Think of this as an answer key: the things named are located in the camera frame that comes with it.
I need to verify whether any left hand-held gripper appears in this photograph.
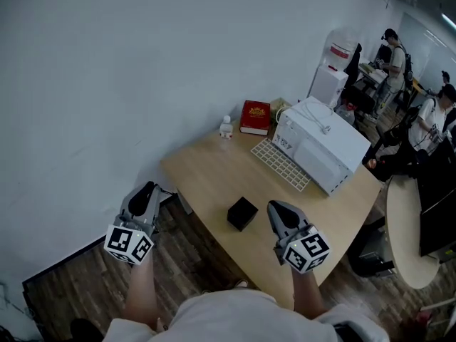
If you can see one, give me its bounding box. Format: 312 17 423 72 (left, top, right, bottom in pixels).
103 182 160 266

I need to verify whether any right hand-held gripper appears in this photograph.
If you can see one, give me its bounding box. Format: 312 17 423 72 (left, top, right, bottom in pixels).
267 200 331 274

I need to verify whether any small black box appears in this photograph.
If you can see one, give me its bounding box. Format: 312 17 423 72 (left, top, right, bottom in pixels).
227 196 259 232

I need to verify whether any person's left forearm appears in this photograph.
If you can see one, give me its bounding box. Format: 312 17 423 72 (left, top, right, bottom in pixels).
123 251 160 331

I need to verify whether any person's right forearm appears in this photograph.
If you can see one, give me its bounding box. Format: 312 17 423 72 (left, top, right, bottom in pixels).
291 265 328 322

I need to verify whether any grey desk leg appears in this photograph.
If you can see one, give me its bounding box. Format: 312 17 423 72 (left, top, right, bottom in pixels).
176 187 195 216

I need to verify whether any white grid rack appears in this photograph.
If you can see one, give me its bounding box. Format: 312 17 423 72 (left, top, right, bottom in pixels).
250 138 312 192

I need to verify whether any white microwave oven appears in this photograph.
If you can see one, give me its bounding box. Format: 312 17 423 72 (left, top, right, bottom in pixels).
271 95 372 197

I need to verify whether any black computer tower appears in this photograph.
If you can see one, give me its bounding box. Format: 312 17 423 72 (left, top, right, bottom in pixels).
347 222 396 279

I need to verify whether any red hardcover book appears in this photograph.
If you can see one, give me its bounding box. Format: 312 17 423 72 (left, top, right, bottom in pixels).
239 100 271 137

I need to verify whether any clear plastic water bottle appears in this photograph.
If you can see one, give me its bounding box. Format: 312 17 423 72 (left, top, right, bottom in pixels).
218 114 234 151

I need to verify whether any person in white shirt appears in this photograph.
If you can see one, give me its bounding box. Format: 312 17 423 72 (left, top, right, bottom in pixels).
103 286 391 342

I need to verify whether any small green plant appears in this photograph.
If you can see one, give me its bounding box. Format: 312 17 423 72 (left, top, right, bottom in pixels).
269 97 293 124

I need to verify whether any clear water jug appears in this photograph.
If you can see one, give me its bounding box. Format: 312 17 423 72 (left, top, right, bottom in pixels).
334 101 356 126

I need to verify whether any round beige table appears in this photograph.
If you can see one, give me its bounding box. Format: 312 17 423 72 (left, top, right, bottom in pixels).
385 175 441 291

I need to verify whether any white water dispenser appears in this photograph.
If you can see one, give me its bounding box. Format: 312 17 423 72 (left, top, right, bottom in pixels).
306 64 349 108

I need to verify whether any black monitor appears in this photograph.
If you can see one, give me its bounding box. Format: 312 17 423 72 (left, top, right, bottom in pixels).
415 139 456 206
419 190 456 258

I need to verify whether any white desk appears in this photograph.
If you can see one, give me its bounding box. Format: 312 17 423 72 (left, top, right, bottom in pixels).
358 61 389 85

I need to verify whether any large water dispenser jug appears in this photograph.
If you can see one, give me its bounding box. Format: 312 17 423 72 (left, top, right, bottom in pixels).
322 26 361 71

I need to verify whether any white power cable with plug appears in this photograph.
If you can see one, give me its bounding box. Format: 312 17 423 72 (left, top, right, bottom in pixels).
276 100 336 135

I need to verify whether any black shoulder strap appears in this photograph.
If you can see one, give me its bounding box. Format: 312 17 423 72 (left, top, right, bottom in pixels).
333 321 361 342

